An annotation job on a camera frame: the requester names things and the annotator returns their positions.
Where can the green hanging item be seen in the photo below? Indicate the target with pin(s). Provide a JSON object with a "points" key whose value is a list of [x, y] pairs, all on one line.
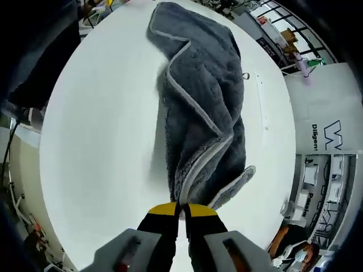
{"points": [[314, 63]]}

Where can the grey towel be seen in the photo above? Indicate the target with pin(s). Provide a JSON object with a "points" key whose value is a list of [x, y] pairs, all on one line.
{"points": [[204, 99]]}

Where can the purple rolled mat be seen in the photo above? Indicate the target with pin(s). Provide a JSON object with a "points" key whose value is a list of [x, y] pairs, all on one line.
{"points": [[303, 69]]}

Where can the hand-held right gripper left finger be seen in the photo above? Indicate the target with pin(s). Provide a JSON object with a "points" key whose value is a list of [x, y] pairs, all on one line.
{"points": [[153, 241]]}

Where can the white plastic tub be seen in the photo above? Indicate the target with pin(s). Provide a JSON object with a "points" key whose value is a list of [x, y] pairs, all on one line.
{"points": [[274, 34]]}

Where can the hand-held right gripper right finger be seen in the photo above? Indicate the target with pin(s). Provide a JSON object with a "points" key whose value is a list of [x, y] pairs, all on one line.
{"points": [[210, 241]]}

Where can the red container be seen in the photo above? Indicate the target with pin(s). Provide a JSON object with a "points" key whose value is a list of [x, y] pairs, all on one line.
{"points": [[263, 22]]}

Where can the brown cardboard box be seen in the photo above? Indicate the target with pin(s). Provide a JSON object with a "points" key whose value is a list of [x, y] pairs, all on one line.
{"points": [[290, 48], [289, 35]]}

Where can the white storage bin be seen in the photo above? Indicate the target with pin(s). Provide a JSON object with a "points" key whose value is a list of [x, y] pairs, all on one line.
{"points": [[337, 192], [337, 167], [311, 174]]}

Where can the metal storage shelf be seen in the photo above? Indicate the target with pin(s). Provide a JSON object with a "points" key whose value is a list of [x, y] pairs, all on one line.
{"points": [[323, 198]]}

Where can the small grey stand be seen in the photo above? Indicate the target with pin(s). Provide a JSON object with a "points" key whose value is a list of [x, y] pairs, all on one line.
{"points": [[287, 208]]}

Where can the black counter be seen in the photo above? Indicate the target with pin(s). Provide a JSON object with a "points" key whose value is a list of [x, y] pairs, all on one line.
{"points": [[268, 49]]}

